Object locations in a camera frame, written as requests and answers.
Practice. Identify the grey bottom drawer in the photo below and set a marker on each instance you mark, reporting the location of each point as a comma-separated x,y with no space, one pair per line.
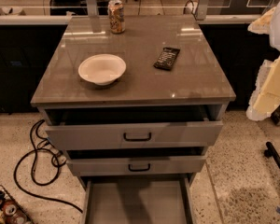
138,200

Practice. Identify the grey drawer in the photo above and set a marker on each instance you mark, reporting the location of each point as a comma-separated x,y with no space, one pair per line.
135,127
138,200
136,161

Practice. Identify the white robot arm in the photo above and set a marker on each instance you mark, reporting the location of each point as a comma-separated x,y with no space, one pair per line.
265,99

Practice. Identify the grey drawer cabinet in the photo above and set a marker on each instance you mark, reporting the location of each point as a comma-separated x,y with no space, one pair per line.
195,79

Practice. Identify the grey top drawer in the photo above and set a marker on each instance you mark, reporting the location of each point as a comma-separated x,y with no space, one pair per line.
135,127

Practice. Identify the grey middle drawer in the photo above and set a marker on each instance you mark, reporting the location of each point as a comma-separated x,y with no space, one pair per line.
136,161

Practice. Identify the white bowl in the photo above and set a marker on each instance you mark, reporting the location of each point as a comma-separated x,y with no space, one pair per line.
102,69

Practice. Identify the black snack bar wrapper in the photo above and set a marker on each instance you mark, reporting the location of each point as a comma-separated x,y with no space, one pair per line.
167,59

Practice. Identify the yellow drink can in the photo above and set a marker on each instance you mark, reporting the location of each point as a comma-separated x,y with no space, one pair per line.
116,16

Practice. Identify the black bar on floor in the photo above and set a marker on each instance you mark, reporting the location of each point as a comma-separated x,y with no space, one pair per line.
270,151

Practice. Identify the wire basket of cans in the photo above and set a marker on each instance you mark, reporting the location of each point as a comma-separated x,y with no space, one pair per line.
10,210

